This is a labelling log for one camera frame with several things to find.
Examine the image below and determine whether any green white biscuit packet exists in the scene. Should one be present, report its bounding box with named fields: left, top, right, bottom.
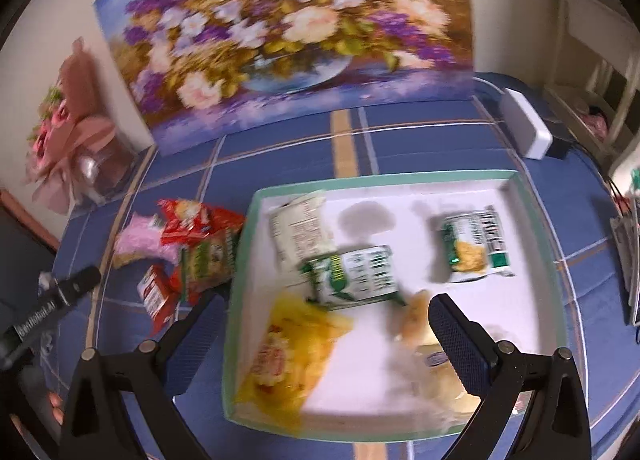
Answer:
left=298, top=245, right=407, bottom=312

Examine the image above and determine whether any dark red snack packet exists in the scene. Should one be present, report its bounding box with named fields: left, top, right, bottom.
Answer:
left=136, top=264, right=182, bottom=333

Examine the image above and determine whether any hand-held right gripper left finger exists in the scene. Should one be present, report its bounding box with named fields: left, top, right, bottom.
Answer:
left=60, top=291, right=227, bottom=460

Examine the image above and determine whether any clear steamed cake packet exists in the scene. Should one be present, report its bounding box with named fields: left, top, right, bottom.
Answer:
left=390, top=330, right=493, bottom=433

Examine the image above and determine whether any red candy packet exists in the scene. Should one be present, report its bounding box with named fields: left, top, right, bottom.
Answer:
left=156, top=197, right=247, bottom=247

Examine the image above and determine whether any blue checked tablecloth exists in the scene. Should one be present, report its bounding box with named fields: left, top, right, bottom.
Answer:
left=10, top=72, right=640, bottom=460

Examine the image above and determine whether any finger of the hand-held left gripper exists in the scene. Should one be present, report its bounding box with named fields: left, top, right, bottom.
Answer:
left=52, top=265, right=102, bottom=303

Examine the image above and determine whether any green white cracker packet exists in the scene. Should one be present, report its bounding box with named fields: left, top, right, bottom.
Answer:
left=439, top=205, right=516, bottom=284

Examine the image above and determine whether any clear plastic vase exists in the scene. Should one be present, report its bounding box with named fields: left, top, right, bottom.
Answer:
left=75, top=137, right=138, bottom=206

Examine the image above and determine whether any white wooden chair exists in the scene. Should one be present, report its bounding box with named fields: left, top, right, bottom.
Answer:
left=542, top=0, right=640, bottom=168

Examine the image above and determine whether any black power adapter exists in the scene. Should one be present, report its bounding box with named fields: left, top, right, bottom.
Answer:
left=544, top=119, right=577, bottom=160

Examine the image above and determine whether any pink snack packet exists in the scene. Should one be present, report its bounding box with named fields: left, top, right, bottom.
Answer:
left=112, top=212, right=182, bottom=270

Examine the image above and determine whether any green panda snack packet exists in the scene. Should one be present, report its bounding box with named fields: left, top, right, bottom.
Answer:
left=179, top=230, right=242, bottom=291

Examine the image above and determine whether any pink flower bouquet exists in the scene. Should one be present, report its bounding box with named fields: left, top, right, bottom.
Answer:
left=22, top=37, right=121, bottom=216

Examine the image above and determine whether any white tray with teal rim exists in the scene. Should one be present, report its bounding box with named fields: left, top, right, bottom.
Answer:
left=220, top=169, right=571, bottom=443

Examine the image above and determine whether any yellow bread packet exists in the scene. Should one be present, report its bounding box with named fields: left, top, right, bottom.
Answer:
left=234, top=291, right=354, bottom=433

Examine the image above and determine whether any pink item on chair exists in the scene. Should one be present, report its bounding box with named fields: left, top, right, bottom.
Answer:
left=582, top=107, right=608, bottom=141

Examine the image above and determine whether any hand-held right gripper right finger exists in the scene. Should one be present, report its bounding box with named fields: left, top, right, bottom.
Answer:
left=428, top=293, right=593, bottom=460

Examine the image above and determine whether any white phone stand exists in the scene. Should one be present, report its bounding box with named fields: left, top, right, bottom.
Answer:
left=609, top=212, right=640, bottom=327

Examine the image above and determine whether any white power strip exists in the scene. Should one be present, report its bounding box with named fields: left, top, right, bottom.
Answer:
left=500, top=87, right=554, bottom=161

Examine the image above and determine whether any white snack packet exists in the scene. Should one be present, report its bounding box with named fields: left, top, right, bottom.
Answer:
left=269, top=190, right=337, bottom=272

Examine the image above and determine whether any flower painting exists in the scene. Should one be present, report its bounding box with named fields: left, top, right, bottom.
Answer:
left=92, top=0, right=476, bottom=156

